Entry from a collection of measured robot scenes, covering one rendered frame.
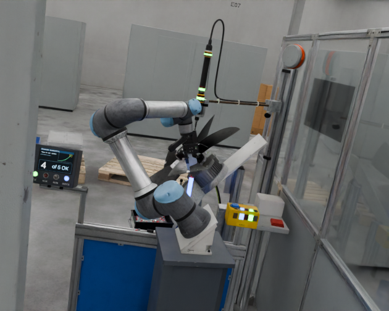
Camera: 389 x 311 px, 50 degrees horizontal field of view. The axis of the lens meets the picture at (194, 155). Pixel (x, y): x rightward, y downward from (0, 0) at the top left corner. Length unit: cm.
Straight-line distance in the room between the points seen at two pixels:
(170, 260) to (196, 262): 11
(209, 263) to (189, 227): 17
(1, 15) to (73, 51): 889
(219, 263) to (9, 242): 121
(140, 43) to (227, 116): 216
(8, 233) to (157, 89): 735
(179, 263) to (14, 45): 129
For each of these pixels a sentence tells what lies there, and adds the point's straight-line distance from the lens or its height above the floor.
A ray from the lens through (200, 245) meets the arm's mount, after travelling 178.
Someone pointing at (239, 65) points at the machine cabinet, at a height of 164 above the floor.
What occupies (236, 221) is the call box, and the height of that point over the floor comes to 101.
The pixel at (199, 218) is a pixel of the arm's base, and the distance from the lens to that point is 176.
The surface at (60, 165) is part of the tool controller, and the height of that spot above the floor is 117.
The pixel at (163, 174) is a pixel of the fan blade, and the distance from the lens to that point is 254.
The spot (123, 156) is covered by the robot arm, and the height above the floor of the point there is 133.
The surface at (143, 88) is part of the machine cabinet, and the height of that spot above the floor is 93.
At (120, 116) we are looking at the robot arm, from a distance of 172.
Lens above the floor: 183
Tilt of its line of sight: 14 degrees down
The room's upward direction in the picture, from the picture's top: 10 degrees clockwise
